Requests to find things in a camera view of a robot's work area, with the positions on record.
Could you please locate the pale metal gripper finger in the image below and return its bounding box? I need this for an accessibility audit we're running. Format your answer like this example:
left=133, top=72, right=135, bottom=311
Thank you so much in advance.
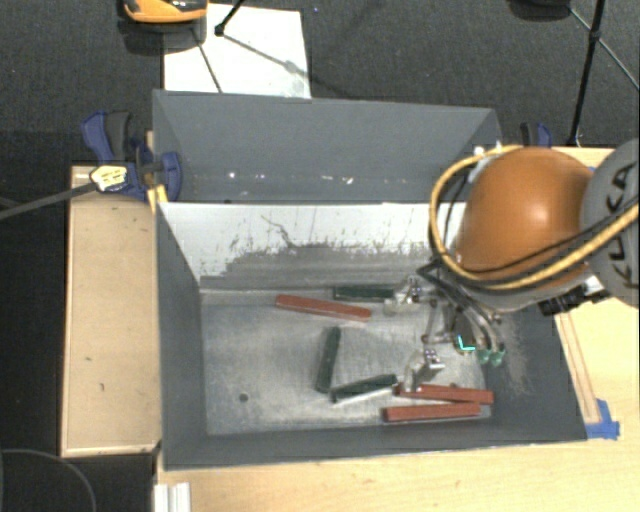
left=383, top=277, right=424, bottom=315
left=407, top=348, right=447, bottom=394

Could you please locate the red-brown flat block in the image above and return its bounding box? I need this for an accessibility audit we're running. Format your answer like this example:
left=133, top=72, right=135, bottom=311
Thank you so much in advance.
left=392, top=382, right=496, bottom=406
left=381, top=403, right=484, bottom=424
left=274, top=293, right=374, bottom=323

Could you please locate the dark green flat block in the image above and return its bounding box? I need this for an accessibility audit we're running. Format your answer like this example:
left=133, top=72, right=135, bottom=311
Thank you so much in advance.
left=332, top=283, right=401, bottom=303
left=328, top=373, right=400, bottom=405
left=314, top=325, right=343, bottom=394

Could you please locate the grey metal bin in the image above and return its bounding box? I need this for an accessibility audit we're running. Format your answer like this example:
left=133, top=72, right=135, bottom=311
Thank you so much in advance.
left=149, top=88, right=589, bottom=472

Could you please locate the pale wood board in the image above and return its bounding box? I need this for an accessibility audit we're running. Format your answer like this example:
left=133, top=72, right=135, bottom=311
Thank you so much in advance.
left=59, top=164, right=164, bottom=459

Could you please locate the black cylinder on white bracket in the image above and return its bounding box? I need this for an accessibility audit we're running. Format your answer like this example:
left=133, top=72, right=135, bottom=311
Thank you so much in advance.
left=538, top=275, right=610, bottom=316

